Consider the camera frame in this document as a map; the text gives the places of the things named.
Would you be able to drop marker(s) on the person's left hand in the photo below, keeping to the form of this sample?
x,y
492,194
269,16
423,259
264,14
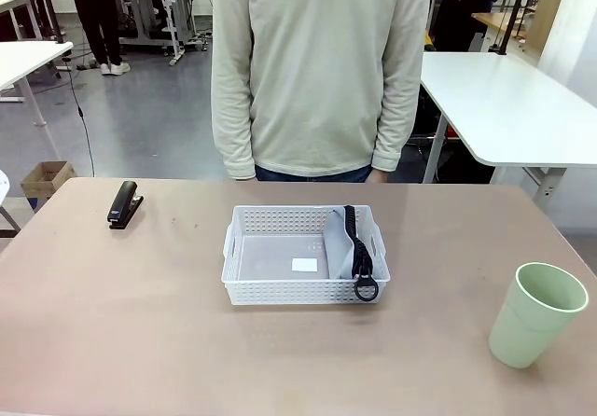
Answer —
x,y
379,176

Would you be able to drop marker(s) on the light green plastic cup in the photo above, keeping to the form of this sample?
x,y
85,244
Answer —
x,y
527,327

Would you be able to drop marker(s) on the black stapler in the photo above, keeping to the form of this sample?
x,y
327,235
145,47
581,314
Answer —
x,y
122,203

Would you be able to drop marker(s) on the person's left forearm beige sleeve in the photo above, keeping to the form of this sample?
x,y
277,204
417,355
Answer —
x,y
394,127

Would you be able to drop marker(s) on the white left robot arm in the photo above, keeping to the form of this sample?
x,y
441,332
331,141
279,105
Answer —
x,y
3,185

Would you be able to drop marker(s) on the person's right forearm beige sleeve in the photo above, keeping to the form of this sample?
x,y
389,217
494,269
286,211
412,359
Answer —
x,y
231,127

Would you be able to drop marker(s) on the white perforated plastic basket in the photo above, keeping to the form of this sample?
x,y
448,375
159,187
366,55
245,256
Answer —
x,y
280,291

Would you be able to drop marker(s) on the grey pouch with black zipper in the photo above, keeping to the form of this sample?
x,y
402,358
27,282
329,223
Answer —
x,y
337,248

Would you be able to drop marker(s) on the white rectangular sticker label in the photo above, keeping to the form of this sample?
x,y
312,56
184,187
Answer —
x,y
305,265

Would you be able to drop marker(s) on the person in beige sweater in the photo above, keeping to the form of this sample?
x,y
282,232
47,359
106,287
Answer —
x,y
317,61

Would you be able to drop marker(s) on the large white table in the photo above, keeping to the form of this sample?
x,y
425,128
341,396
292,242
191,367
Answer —
x,y
494,103

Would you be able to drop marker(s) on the bystander in dark jacket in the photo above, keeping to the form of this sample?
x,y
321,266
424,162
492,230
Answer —
x,y
459,10

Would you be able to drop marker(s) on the wooden top table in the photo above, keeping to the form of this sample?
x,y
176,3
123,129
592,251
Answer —
x,y
494,22

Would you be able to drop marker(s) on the black clamp pole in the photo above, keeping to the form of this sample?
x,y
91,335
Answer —
x,y
510,10
50,5

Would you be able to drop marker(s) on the bystander in black clothes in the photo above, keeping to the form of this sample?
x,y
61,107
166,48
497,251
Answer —
x,y
100,15

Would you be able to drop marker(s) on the brown cardboard box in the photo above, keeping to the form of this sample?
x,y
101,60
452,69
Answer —
x,y
44,180

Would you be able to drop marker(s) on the white table with slanted leg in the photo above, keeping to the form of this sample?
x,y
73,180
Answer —
x,y
23,59

